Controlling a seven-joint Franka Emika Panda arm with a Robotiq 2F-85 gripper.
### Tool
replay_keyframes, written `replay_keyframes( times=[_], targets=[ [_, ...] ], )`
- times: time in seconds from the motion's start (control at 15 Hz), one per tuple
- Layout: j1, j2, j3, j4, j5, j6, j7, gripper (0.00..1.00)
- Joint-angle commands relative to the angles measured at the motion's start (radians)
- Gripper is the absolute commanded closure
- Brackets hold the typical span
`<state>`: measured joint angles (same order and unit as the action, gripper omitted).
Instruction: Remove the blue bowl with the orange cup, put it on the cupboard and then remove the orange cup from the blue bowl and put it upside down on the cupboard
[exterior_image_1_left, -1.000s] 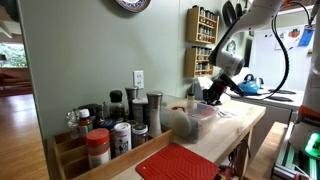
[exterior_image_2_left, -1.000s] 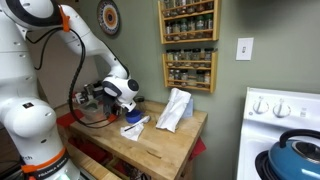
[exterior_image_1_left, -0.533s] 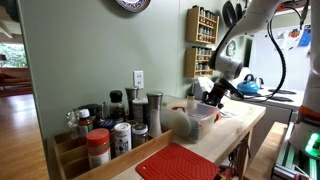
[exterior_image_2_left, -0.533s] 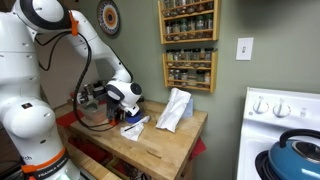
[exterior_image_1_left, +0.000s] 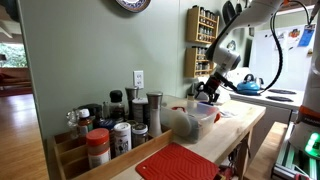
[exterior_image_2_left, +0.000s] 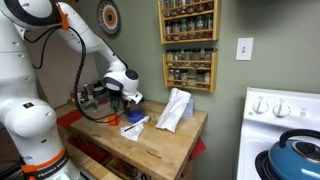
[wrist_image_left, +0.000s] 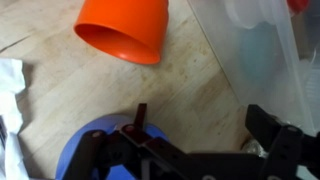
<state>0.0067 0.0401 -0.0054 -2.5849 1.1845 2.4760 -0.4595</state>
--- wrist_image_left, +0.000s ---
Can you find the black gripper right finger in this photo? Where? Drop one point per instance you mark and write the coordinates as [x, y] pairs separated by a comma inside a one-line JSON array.
[[283, 150]]

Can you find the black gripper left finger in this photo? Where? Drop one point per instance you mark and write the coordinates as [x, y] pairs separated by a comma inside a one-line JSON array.
[[100, 156]]

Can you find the orange plastic cup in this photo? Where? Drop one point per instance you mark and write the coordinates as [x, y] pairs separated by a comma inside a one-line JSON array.
[[126, 23]]

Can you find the clear plastic storage bin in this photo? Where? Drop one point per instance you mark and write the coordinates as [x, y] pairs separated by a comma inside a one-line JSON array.
[[266, 93]]

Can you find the teal plastic container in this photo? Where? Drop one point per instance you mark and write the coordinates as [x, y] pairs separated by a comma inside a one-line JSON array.
[[258, 53]]

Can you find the crumpled white napkin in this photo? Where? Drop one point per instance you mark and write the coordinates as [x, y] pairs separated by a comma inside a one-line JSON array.
[[10, 83]]

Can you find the red plastic utensil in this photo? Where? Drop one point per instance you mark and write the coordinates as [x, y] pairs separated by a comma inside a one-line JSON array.
[[297, 5]]

